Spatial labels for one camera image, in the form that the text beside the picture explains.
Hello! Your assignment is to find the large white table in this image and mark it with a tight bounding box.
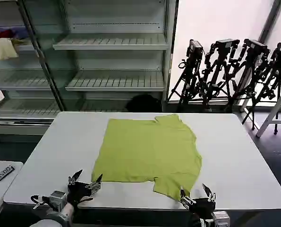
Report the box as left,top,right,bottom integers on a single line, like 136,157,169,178
2,112,281,211

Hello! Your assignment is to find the black bag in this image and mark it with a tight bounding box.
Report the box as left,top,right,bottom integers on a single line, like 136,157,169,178
125,94,163,113

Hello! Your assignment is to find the black label tag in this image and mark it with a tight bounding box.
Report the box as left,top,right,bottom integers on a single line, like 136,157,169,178
0,165,15,186

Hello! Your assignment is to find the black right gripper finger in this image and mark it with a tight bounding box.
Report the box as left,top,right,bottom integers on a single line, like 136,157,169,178
179,188,194,210
202,183,217,203

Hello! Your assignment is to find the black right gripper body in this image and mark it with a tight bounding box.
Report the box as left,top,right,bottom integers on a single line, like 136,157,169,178
188,197,217,221

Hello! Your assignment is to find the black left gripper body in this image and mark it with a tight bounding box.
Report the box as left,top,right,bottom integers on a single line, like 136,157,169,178
67,181,94,209

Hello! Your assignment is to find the grey empty shelf unit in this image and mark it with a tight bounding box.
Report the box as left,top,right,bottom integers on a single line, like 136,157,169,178
22,0,180,113

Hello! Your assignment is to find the green shirt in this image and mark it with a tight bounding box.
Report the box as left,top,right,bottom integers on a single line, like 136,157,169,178
91,113,203,202

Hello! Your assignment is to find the black tripod with camera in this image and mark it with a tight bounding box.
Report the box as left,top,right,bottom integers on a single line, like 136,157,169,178
241,42,281,135
227,38,271,131
200,38,240,113
167,39,212,113

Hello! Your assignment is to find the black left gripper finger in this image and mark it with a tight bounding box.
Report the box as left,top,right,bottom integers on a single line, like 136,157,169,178
84,174,103,191
68,169,84,186

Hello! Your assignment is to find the wire rack with cloths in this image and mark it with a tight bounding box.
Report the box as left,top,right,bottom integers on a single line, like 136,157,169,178
0,0,66,143

